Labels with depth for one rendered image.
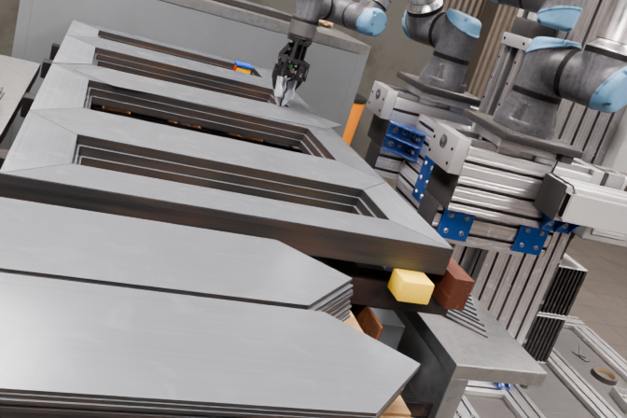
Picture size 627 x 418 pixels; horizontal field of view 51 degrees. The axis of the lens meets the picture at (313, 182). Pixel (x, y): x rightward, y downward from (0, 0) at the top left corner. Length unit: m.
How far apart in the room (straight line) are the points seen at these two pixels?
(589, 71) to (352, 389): 1.06
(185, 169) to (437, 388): 0.62
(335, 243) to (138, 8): 1.63
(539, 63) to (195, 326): 1.14
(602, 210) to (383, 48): 3.54
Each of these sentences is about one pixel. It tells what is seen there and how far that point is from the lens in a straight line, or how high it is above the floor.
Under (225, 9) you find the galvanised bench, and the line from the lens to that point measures 2.56.
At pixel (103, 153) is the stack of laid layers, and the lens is 1.23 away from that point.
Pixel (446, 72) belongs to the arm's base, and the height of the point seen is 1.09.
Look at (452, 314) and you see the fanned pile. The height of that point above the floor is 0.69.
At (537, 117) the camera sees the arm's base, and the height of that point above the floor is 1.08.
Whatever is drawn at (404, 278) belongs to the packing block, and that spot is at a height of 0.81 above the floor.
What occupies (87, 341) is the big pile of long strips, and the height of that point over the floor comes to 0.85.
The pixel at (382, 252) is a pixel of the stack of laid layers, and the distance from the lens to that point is 1.13.
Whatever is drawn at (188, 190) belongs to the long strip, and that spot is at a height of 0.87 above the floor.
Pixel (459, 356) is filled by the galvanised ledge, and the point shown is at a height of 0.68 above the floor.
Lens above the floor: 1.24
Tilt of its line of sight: 17 degrees down
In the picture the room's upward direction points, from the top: 17 degrees clockwise
